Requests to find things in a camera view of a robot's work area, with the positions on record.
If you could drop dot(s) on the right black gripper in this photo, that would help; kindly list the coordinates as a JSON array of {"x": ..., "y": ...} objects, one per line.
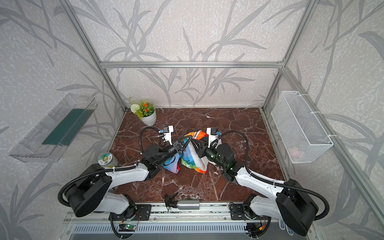
[{"x": 204, "y": 149}]

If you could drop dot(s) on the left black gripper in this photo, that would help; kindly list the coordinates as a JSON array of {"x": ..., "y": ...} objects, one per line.
[{"x": 175, "y": 147}]

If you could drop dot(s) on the rainbow striped kids jacket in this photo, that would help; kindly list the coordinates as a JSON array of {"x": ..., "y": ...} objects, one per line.
[{"x": 189, "y": 158}]

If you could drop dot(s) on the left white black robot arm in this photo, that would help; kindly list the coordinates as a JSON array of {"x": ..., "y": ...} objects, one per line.
[{"x": 90, "y": 192}]

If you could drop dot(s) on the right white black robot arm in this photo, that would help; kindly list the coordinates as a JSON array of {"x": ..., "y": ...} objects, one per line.
[{"x": 286, "y": 201}]

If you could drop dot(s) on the white potted artificial plant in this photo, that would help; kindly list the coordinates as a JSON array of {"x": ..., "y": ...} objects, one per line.
[{"x": 144, "y": 110}]

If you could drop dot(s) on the silver metal spray bottle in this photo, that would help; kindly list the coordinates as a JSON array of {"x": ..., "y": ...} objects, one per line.
[{"x": 183, "y": 204}]

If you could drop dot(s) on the blue dotted work glove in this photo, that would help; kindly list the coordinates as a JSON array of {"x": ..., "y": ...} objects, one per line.
[{"x": 283, "y": 226}]

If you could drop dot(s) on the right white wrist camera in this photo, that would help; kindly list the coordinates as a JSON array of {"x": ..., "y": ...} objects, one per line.
[{"x": 213, "y": 134}]

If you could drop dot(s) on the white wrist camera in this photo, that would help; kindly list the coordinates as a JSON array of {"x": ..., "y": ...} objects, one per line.
[
  {"x": 166, "y": 134},
  {"x": 213, "y": 134}
]

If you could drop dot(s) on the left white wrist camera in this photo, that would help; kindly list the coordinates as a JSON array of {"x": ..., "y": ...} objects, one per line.
[{"x": 166, "y": 134}]

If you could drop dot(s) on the aluminium front rail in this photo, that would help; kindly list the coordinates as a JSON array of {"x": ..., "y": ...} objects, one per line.
[{"x": 209, "y": 213}]

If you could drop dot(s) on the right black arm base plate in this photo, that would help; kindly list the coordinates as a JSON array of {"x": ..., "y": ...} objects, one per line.
[{"x": 238, "y": 213}]

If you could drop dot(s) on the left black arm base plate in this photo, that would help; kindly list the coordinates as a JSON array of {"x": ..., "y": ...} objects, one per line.
[{"x": 140, "y": 212}]

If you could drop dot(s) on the white wire mesh basket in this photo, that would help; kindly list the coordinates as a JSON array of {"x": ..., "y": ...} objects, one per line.
[{"x": 302, "y": 134}]

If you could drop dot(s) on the clear acrylic wall shelf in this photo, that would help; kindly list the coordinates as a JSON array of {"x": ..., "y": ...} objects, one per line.
[{"x": 47, "y": 142}]

